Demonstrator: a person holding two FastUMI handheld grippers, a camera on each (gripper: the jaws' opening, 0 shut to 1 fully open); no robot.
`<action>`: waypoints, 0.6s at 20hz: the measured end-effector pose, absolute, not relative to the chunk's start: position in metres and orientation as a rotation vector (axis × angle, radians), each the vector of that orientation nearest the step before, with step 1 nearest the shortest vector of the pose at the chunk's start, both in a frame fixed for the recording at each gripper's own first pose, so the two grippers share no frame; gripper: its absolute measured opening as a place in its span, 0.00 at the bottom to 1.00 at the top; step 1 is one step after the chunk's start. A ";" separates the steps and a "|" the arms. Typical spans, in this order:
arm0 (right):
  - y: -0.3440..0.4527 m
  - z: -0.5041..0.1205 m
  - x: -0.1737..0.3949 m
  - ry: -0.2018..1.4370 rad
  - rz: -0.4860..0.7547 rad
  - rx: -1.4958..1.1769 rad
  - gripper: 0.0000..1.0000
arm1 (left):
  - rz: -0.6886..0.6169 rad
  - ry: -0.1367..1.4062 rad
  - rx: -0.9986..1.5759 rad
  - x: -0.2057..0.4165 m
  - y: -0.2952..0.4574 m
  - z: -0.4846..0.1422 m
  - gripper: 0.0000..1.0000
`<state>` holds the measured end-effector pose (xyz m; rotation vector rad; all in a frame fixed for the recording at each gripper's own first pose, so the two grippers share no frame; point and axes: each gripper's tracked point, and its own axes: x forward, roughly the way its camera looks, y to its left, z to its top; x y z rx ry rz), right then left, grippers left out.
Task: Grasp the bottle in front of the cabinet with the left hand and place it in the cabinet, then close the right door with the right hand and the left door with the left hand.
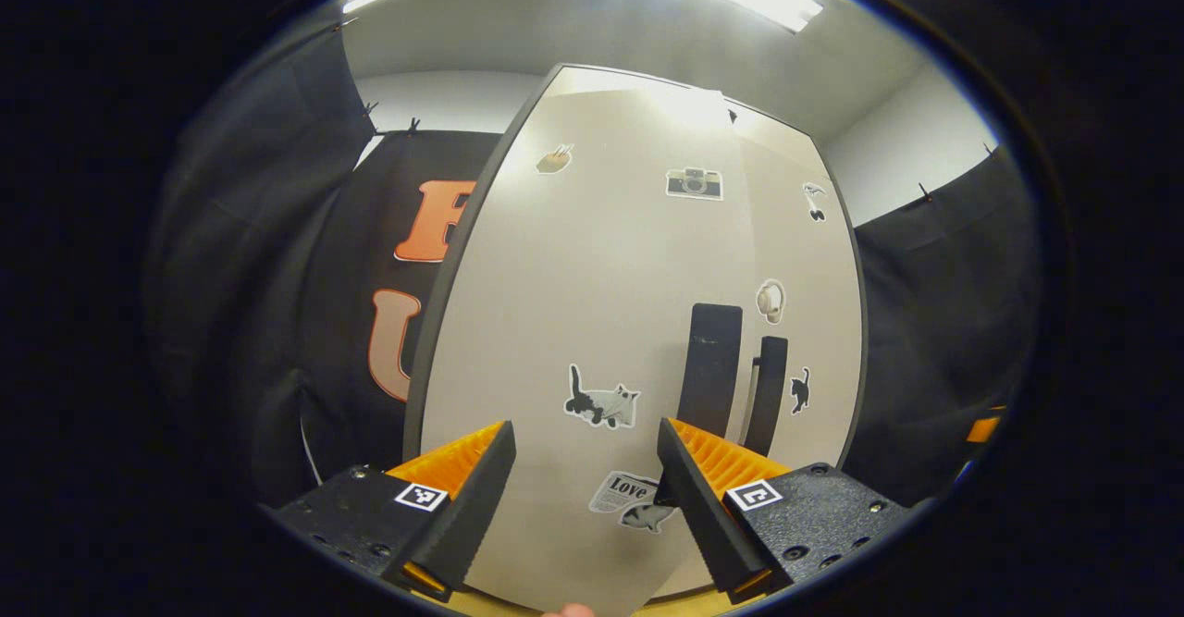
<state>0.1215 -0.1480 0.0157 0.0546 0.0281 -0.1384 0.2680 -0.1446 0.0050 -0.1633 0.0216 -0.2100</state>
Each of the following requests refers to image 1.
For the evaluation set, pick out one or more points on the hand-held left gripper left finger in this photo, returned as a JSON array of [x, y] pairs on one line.
[[467, 515]]

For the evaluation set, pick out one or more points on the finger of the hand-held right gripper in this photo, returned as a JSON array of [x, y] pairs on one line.
[[984, 427]]

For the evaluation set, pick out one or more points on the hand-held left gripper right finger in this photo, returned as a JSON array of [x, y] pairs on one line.
[[708, 515]]

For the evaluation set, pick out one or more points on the grey cabinet door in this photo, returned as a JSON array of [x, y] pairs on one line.
[[592, 275], [814, 256]]

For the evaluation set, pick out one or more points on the grey open-front cabinet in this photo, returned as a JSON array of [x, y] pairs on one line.
[[413, 423]]

